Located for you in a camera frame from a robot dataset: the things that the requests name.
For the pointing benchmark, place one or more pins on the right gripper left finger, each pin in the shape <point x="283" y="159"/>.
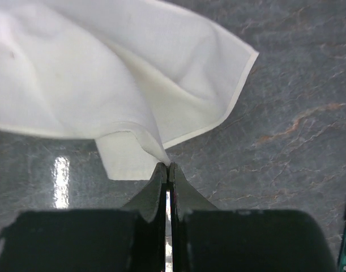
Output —
<point x="148" y="249"/>

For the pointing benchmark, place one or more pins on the white cloth napkin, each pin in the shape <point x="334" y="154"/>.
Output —
<point x="137" y="77"/>

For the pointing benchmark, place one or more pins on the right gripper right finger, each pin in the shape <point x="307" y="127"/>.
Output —
<point x="184" y="198"/>

